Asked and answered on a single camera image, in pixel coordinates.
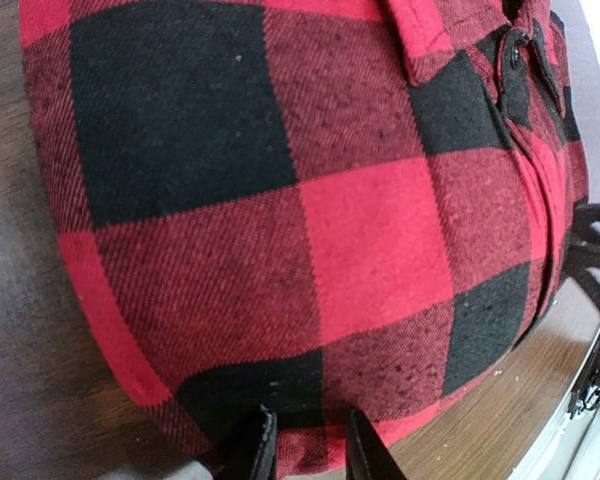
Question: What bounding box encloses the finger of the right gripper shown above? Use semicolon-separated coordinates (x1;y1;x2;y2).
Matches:
564;241;600;313
573;203;600;240

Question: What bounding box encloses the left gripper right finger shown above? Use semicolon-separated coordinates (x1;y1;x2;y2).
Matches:
347;409;407;480

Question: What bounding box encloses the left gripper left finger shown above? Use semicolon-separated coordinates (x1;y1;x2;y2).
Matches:
214;405;278;480

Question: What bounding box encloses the red black plaid shirt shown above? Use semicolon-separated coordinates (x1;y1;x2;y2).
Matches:
20;1;588;475

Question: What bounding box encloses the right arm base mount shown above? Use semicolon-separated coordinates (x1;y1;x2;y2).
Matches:
567;345;600;420

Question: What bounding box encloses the front aluminium frame rail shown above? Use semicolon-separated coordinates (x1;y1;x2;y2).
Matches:
509;331;600;479

